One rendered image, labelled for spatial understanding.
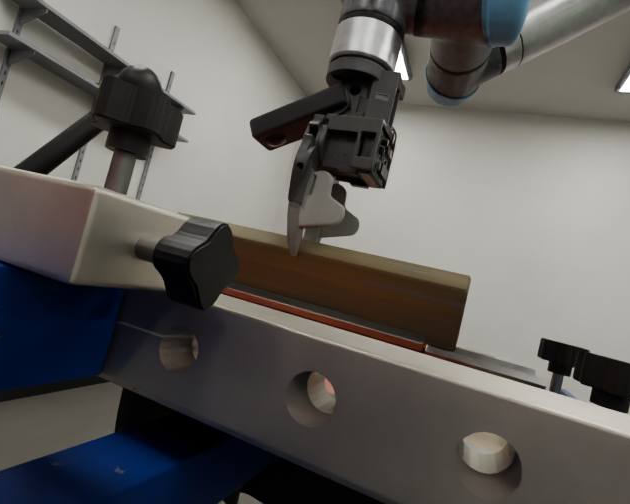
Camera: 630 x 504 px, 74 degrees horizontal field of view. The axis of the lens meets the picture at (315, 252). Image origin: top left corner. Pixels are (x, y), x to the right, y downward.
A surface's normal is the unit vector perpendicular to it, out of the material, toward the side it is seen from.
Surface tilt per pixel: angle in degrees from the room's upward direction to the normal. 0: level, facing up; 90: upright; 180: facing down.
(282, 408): 90
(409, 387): 90
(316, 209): 84
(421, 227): 90
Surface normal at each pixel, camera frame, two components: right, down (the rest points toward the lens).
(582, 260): -0.35, -0.14
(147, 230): 0.90, 0.21
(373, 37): 0.13, -0.02
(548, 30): 0.15, 0.58
